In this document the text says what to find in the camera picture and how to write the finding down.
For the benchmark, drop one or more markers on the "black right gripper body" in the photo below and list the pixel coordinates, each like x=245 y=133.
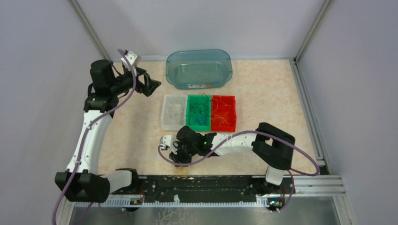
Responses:
x=184 y=153

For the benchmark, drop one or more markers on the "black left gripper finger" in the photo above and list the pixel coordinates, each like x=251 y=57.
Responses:
x=140 y=71
x=150 y=85

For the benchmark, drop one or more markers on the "aluminium frame rail left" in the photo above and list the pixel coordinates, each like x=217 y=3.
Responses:
x=85 y=22

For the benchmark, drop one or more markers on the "white plastic bin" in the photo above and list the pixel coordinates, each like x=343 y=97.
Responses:
x=173 y=115

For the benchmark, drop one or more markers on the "red plastic bin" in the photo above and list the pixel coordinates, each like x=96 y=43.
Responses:
x=223 y=113

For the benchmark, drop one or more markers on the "green plastic bin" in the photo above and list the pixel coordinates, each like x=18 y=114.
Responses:
x=198 y=116

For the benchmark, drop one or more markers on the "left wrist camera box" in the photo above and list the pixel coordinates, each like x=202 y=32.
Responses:
x=129 y=59

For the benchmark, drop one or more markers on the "aluminium frame rail right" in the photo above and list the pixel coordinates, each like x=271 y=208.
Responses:
x=343 y=209

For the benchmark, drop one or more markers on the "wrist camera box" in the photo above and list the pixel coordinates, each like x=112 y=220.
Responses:
x=166 y=143
x=129 y=59

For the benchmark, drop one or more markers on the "teal transparent plastic tub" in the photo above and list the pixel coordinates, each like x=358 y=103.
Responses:
x=198 y=69

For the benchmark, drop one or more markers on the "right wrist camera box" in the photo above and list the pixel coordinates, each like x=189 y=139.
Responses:
x=166 y=143

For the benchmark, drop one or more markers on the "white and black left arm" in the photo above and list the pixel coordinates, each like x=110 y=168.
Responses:
x=81 y=181

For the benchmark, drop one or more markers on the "aluminium frame rail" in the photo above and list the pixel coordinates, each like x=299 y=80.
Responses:
x=343 y=209
x=85 y=22

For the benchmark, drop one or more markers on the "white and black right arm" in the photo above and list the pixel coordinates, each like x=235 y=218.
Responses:
x=273 y=145

